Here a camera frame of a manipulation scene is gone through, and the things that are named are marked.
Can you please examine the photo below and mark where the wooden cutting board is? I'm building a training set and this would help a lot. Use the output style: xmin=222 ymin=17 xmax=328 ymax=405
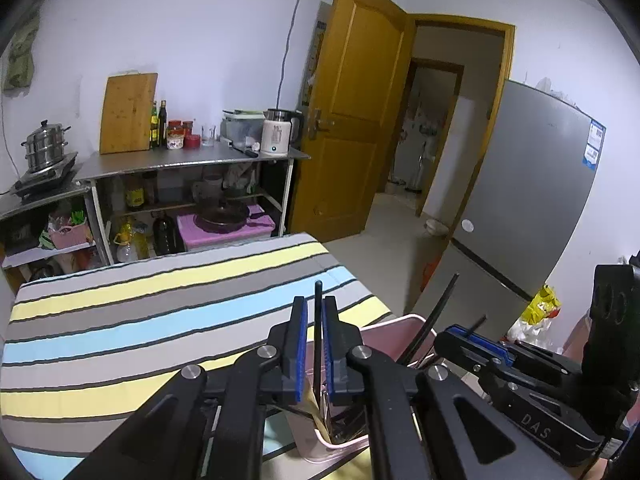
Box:
xmin=99 ymin=71 xmax=159 ymax=155

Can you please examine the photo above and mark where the yellow wooden door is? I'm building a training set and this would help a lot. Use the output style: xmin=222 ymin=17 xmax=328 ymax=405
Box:
xmin=289 ymin=0 xmax=416 ymax=243

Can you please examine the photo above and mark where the striped blanket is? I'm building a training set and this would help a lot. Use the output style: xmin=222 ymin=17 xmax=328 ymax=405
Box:
xmin=0 ymin=232 xmax=396 ymax=480

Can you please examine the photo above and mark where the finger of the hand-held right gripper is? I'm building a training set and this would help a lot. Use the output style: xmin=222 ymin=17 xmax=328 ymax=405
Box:
xmin=475 ymin=360 xmax=608 ymax=467
xmin=432 ymin=325 xmax=583 ymax=376

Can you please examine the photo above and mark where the yellow label bottle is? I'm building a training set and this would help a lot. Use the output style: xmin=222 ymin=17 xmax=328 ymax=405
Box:
xmin=124 ymin=175 xmax=146 ymax=211

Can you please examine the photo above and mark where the kitchen knife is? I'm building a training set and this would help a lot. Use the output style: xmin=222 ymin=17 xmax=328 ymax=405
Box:
xmin=220 ymin=136 xmax=261 ymax=158

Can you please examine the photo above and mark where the pink plastic basket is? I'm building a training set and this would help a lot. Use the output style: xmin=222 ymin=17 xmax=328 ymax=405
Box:
xmin=50 ymin=222 xmax=93 ymax=250

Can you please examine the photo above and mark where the clear plastic container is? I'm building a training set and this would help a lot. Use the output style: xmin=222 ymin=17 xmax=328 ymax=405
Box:
xmin=221 ymin=109 xmax=266 ymax=145

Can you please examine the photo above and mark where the dark glass jug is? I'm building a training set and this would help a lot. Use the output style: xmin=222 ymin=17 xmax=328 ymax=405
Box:
xmin=151 ymin=210 xmax=178 ymax=256

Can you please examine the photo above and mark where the wall calendar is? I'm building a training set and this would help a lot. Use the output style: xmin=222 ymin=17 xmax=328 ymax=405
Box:
xmin=300 ymin=2 xmax=331 ymax=111

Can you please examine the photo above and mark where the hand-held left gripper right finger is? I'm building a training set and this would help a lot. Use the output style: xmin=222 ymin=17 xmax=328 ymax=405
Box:
xmin=321 ymin=296 xmax=571 ymax=480

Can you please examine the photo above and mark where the white electric kettle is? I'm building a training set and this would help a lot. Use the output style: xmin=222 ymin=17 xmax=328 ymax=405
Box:
xmin=260 ymin=107 xmax=305 ymax=157

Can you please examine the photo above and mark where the cooker power cable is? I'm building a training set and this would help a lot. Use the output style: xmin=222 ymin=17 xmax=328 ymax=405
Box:
xmin=0 ymin=100 xmax=16 ymax=196

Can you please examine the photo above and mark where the yellow oil jug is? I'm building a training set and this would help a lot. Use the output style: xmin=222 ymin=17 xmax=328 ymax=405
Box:
xmin=112 ymin=215 xmax=151 ymax=263

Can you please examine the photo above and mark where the yellow door frame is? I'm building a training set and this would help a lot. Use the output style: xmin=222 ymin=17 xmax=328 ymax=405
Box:
xmin=370 ymin=14 xmax=516 ymax=218

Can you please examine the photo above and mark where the white plastic bag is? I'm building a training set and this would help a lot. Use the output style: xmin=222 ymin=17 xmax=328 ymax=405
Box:
xmin=507 ymin=317 xmax=556 ymax=348

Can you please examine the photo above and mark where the wooden chopstick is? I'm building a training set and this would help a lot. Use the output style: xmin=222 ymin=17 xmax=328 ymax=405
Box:
xmin=302 ymin=387 xmax=333 ymax=446

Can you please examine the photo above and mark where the yellow plastic bag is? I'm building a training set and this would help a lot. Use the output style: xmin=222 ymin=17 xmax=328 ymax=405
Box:
xmin=520 ymin=284 xmax=562 ymax=326

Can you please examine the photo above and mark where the grey refrigerator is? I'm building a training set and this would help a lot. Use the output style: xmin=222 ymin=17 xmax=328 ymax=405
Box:
xmin=411 ymin=79 xmax=608 ymax=341

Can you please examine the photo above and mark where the black induction cooker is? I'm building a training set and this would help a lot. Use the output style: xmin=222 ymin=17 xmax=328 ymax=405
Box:
xmin=10 ymin=151 xmax=80 ymax=196

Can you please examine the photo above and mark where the long steel shelf table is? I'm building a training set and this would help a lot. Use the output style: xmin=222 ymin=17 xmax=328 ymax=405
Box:
xmin=75 ymin=146 xmax=312 ymax=266

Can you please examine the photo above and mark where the steel steamer pot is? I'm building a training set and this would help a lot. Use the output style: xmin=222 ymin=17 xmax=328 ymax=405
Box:
xmin=20 ymin=120 xmax=72 ymax=173

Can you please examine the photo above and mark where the low steel shelf table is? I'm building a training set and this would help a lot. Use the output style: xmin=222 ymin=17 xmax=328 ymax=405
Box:
xmin=0 ymin=180 xmax=113 ymax=286

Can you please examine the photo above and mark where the purple storage box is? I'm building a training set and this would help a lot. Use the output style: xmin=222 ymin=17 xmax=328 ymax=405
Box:
xmin=176 ymin=204 xmax=276 ymax=252

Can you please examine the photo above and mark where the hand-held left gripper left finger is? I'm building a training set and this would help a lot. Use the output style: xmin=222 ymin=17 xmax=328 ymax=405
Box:
xmin=65 ymin=296 xmax=308 ymax=480

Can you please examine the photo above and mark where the pink utensil holder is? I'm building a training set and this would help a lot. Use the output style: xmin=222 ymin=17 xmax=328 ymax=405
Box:
xmin=287 ymin=312 xmax=451 ymax=463

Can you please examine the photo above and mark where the black frying pan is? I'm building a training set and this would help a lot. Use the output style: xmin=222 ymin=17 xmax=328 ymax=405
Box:
xmin=192 ymin=199 xmax=268 ymax=233

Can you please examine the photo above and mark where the grey wall cable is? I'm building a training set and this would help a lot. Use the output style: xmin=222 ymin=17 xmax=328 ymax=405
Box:
xmin=275 ymin=0 xmax=311 ymax=111

